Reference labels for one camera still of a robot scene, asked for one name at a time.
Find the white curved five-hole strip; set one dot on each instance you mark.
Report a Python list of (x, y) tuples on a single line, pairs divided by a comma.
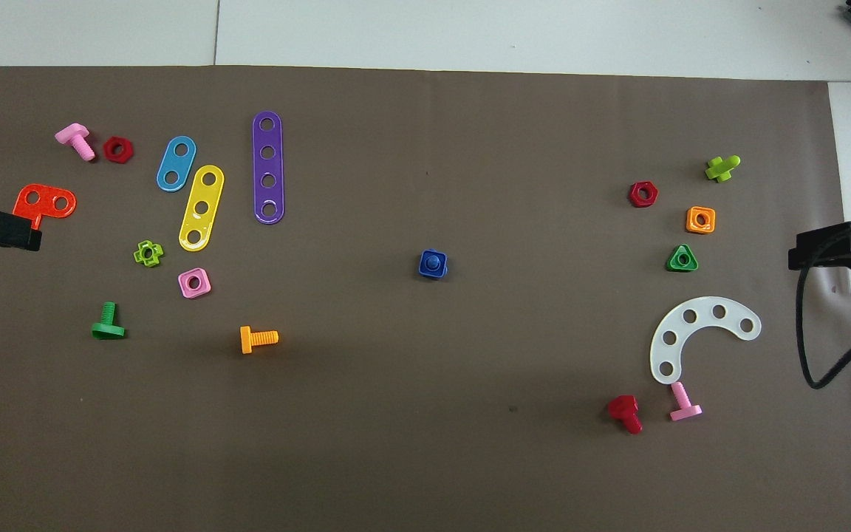
[(704, 313)]

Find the orange square nut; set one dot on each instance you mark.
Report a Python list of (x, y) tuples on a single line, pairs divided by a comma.
[(691, 227)]

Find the blue two-hole strip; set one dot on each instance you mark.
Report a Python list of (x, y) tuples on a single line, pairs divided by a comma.
[(176, 164)]

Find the blue square nut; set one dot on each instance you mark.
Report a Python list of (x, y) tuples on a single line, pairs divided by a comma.
[(422, 273)]

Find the yellow three-hole strip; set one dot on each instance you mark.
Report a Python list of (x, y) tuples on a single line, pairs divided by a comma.
[(206, 193)]

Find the brown table mat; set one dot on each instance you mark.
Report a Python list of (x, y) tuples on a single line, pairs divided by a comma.
[(425, 414)]

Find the blue plastic bolt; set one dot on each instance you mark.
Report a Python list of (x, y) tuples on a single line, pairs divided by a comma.
[(433, 261)]

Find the orange heart-shaped plate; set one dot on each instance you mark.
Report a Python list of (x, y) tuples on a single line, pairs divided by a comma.
[(46, 193)]

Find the lime green cross nut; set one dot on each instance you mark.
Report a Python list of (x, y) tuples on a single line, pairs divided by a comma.
[(137, 256)]

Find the purple four-hole strip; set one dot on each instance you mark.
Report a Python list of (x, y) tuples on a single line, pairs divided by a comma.
[(268, 138)]

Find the orange plastic bolt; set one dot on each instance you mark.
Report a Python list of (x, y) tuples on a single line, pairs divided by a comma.
[(246, 340)]

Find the dark red hex nut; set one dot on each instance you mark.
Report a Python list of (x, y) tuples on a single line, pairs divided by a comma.
[(634, 198), (108, 151)]

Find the red plastic bolt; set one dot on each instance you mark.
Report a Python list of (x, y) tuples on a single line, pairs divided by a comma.
[(623, 406)]

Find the pink plastic bolt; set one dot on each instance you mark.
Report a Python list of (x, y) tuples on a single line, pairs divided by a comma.
[(680, 395), (72, 134)]

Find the pink square nut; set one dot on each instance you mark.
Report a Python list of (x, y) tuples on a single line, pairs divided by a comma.
[(185, 290)]

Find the lime green plastic bolt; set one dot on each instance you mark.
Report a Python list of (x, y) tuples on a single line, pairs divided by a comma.
[(721, 170)]

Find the green triangle nut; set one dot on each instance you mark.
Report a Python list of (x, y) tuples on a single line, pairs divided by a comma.
[(673, 266)]

